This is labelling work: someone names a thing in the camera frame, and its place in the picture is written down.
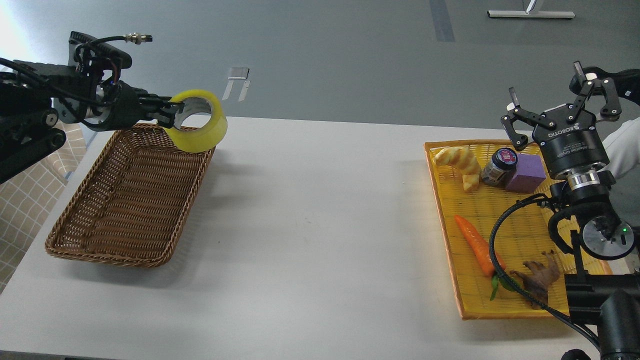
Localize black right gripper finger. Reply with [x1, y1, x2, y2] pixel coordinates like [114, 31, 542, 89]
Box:
[567, 61, 622, 123]
[500, 87, 544, 151]

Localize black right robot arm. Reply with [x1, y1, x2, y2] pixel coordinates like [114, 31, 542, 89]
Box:
[488, 61, 640, 360]

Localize small dark glass jar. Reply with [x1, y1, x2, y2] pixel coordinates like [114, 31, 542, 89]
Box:
[480, 147, 518, 187]

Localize yellow tape roll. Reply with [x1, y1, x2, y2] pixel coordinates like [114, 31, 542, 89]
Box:
[164, 89, 227, 153]

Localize black shoe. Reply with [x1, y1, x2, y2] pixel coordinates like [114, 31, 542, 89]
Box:
[583, 66, 640, 106]

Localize toy croissant bread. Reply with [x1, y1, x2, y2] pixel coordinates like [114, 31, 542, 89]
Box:
[433, 146, 482, 193]

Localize yellow plastic basket tray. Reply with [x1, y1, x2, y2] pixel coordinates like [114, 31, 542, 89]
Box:
[424, 139, 613, 321]

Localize beige checkered cloth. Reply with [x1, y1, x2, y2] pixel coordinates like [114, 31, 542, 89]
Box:
[0, 122, 87, 290]

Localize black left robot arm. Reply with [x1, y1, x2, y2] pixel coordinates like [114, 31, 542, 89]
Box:
[0, 30, 185, 183]

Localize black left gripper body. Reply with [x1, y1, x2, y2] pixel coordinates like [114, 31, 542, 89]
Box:
[85, 81, 150, 132]

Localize purple foam block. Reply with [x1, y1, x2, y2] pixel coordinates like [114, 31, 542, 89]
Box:
[504, 153, 547, 194]

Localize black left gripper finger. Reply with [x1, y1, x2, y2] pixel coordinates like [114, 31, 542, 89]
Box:
[139, 94, 185, 113]
[145, 111, 176, 129]

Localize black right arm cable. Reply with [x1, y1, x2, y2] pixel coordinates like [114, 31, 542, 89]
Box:
[489, 193, 601, 351]

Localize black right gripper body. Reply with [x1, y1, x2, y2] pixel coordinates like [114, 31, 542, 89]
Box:
[532, 104, 610, 180]

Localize brown wicker basket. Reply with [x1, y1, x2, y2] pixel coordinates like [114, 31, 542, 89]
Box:
[45, 124, 214, 268]

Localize orange toy carrot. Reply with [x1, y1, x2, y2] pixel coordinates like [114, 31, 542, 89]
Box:
[454, 214, 515, 301]

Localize white metal stand base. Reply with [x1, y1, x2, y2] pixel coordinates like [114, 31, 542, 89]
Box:
[486, 0, 576, 19]

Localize brown ginger root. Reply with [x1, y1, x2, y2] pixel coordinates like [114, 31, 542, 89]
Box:
[509, 249, 561, 309]

